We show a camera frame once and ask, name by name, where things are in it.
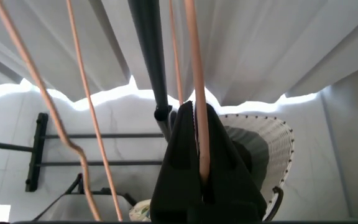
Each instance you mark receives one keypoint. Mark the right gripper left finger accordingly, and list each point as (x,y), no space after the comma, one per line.
(176,180)

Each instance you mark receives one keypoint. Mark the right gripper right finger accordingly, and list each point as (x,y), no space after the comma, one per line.
(232,193)

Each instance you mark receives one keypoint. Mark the cream printed garment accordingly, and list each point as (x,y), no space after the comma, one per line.
(141,211)

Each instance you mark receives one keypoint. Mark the pink clothes hanger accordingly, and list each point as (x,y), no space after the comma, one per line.
(88,99)
(195,62)

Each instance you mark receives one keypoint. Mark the white curtain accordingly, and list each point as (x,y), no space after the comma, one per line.
(259,46)

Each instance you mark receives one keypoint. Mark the black clothes rack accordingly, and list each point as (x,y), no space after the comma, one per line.
(149,46)

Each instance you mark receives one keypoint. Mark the white laundry basket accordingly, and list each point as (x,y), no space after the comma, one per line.
(275,140)

